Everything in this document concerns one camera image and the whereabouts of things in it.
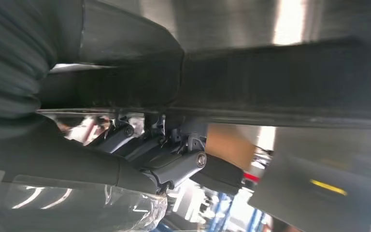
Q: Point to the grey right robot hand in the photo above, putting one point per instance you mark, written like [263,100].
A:
[60,160]

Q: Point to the blue metal shelf rack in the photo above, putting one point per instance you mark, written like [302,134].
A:
[220,208]

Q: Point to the grey laptop yellow sticker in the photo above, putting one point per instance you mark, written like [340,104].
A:
[316,192]

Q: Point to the black carrying case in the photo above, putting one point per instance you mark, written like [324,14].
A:
[220,176]

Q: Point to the brown cardboard box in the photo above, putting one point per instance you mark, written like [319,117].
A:
[230,144]

